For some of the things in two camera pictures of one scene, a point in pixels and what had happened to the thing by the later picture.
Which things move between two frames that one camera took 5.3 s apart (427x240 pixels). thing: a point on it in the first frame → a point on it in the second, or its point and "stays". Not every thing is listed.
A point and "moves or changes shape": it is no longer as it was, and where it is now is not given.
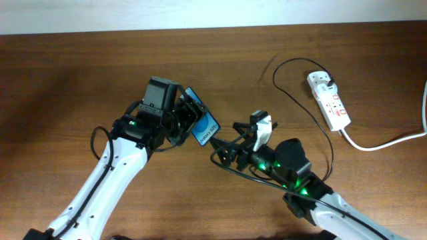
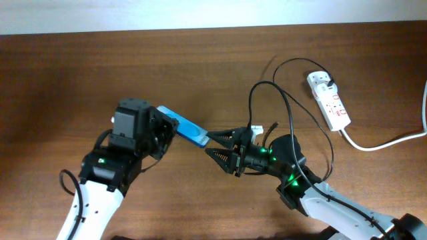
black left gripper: [192, 111] → [169, 126]
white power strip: [333, 108] stays
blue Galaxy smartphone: [207, 126] moves or changes shape
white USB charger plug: [323, 91] stays
